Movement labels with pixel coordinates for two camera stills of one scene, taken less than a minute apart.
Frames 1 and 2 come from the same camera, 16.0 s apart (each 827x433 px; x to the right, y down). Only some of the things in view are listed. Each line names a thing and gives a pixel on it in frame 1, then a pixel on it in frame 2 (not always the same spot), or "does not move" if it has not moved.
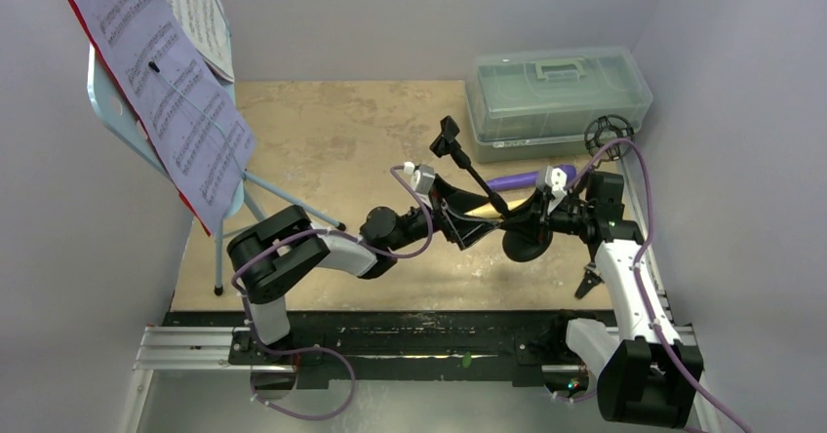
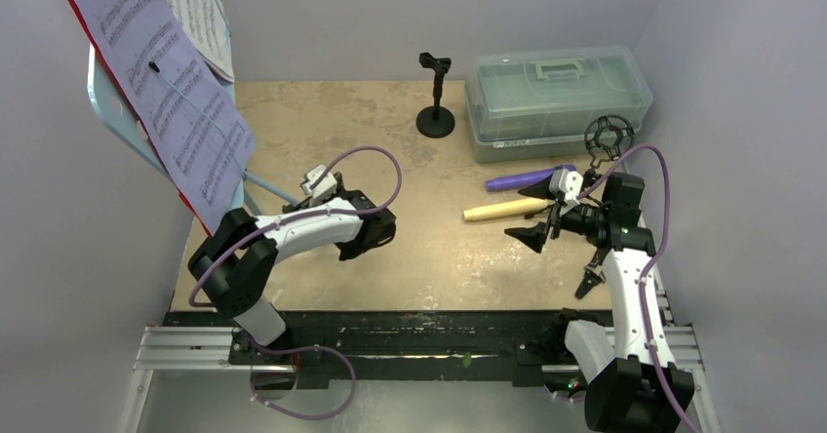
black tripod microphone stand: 605,130 does not move
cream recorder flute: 490,212 does not move
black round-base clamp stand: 522,245 -> 436,122
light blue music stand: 113,104 does not move
